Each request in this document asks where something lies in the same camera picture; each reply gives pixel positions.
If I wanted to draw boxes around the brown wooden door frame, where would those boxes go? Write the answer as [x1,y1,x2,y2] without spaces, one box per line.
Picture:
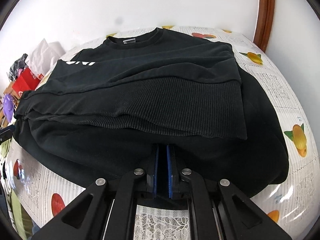
[253,0,275,52]

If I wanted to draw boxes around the floral white green bedding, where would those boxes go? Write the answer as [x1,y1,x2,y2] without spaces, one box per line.
[1,139,33,239]

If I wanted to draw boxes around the fruit print tablecloth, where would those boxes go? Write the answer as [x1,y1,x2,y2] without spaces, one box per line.
[5,26,319,239]

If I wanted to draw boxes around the red paper shopping bag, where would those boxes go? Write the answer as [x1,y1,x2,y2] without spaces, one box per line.
[12,67,44,98]

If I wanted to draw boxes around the grey plaid garment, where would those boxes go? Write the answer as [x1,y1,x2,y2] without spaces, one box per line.
[8,53,28,81]

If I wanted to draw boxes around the black sweatshirt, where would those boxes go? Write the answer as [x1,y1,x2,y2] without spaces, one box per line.
[14,28,289,197]

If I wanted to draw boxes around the white plastic shopping bag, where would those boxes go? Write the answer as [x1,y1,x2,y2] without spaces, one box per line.
[25,39,65,80]

